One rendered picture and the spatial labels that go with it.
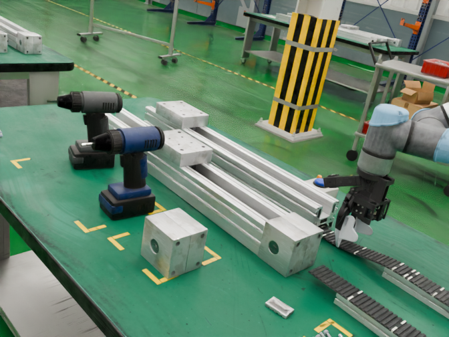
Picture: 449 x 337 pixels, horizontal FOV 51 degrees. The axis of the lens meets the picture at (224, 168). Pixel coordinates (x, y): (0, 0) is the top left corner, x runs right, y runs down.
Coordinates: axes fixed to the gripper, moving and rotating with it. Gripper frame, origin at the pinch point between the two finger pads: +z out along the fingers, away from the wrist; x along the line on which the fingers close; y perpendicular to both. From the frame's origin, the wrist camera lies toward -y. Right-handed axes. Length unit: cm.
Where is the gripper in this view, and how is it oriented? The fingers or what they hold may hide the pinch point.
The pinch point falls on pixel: (343, 238)
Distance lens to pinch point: 123.8
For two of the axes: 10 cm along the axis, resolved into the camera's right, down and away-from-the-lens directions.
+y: 6.5, 4.0, -6.5
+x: 7.4, -1.4, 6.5
